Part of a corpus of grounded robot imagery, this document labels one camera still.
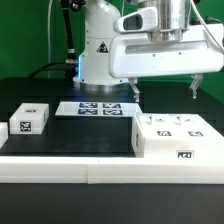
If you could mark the white cabinet top box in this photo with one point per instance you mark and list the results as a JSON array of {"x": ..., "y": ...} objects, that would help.
[{"x": 29, "y": 118}]

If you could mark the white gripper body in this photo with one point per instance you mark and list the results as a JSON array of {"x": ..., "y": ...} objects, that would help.
[{"x": 135, "y": 55}]

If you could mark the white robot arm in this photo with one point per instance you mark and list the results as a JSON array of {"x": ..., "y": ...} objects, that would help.
[{"x": 107, "y": 49}]

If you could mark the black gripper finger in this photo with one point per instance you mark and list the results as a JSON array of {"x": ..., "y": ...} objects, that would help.
[
  {"x": 135, "y": 88},
  {"x": 196, "y": 81}
]

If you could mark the white marker base plate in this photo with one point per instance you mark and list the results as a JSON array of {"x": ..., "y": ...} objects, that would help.
[{"x": 97, "y": 109}]

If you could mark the white cabinet body box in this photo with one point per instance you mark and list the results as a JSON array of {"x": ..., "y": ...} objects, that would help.
[{"x": 175, "y": 147}]

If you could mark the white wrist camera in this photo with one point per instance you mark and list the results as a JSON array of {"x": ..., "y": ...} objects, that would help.
[{"x": 145, "y": 19}]

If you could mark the white table border frame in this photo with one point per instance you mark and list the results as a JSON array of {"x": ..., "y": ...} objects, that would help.
[{"x": 109, "y": 170}]

